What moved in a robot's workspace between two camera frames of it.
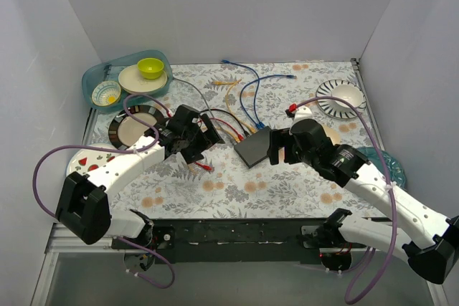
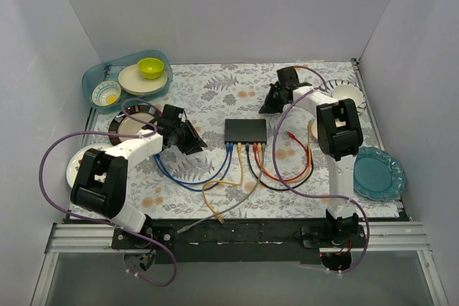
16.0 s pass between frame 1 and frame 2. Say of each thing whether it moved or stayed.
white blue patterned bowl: stayed
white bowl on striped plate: stayed
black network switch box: moved
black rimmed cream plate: stayed
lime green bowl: stayed
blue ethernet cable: moved
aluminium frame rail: stayed
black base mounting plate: stayed
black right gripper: moved
